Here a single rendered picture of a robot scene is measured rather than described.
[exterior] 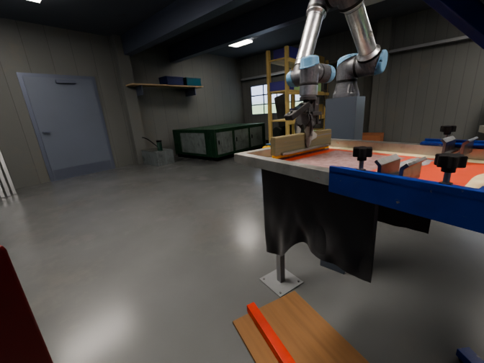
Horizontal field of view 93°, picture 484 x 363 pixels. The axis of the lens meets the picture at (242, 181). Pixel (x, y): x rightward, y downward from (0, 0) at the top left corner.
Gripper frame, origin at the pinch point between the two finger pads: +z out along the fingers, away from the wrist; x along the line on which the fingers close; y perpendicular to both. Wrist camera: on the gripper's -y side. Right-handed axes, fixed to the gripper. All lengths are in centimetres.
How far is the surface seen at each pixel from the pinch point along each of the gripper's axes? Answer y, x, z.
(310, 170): -28.2, -27.7, 2.1
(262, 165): -28.1, -6.0, 4.1
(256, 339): -26, 4, 99
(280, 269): 13, 28, 88
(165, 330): -63, 41, 102
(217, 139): 195, 444, 46
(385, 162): -22, -45, -2
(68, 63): -75, 590, -130
